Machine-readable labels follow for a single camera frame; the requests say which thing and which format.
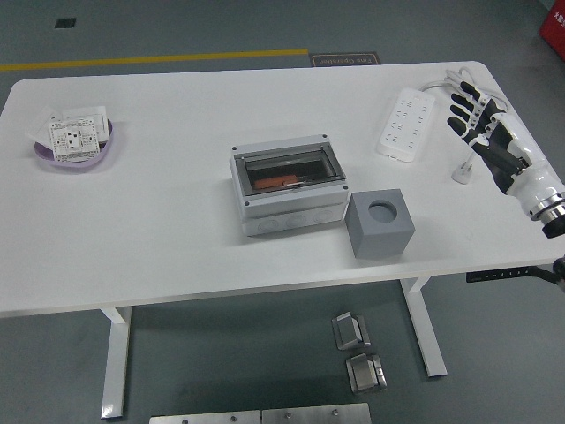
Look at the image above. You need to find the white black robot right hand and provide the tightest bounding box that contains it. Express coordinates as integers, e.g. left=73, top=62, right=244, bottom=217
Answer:
left=446, top=80, right=564, bottom=216

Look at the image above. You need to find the grey metal plate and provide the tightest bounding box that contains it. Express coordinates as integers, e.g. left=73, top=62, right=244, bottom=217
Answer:
left=148, top=410, right=262, bottom=424
left=260, top=402, right=372, bottom=424

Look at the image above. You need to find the white table leg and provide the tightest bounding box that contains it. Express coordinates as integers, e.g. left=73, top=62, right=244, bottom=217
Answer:
left=99, top=306, right=133, bottom=420
left=400, top=276, right=448, bottom=379

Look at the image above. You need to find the red box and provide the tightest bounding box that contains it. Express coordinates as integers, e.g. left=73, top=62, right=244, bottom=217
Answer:
left=538, top=0, right=565, bottom=54

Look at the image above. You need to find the grey junction box clear lid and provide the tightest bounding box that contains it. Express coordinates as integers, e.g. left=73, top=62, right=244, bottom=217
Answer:
left=229, top=133, right=350, bottom=238

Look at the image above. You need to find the white power strip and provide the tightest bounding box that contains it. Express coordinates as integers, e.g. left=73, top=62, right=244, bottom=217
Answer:
left=374, top=87, right=437, bottom=163

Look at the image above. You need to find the plain white cover plate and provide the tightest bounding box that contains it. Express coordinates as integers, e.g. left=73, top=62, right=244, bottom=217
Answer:
left=25, top=110, right=65, bottom=147

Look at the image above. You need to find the orange cylinder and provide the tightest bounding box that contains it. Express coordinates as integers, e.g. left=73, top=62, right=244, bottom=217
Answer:
left=253, top=175, right=298, bottom=190

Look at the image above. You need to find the white printed wall socket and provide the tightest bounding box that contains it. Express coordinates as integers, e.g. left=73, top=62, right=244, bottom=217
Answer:
left=47, top=117, right=102, bottom=161

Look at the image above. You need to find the white power cord with plug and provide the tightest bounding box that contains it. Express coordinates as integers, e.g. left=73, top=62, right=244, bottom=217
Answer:
left=418, top=67, right=512, bottom=185

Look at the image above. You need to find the small metal block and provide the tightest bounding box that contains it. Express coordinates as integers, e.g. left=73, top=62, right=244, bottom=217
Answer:
left=330, top=311, right=372, bottom=352
left=344, top=352, right=388, bottom=395

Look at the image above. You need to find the purple bowl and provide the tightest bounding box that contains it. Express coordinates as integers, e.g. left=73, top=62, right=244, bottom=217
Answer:
left=34, top=117, right=115, bottom=171

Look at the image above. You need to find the white switch panel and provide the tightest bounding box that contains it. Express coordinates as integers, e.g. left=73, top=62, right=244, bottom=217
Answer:
left=61, top=105, right=110, bottom=142

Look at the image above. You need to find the grey cube with round hole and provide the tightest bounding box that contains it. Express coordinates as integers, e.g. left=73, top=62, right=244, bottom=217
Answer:
left=344, top=188, right=416, bottom=260

